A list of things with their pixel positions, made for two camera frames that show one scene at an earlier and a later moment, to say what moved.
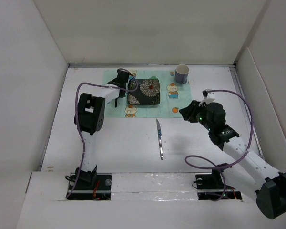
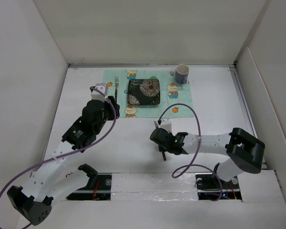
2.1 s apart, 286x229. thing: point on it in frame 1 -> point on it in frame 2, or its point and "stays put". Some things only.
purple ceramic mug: [181, 72] stays put
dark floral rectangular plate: [148, 93] stays put
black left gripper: [122, 96] -> [108, 105]
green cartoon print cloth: [173, 96] stays put
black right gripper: [190, 110] -> [162, 148]
